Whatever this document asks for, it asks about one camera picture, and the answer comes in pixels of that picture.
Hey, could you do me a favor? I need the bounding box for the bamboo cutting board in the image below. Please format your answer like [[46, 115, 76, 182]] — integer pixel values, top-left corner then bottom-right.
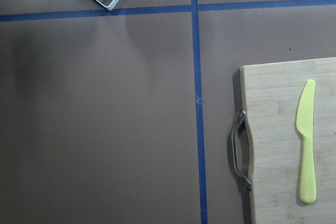
[[234, 57, 335, 223]]

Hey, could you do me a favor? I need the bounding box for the yellow plastic knife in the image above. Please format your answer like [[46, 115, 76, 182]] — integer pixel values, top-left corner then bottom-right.
[[296, 79, 317, 205]]

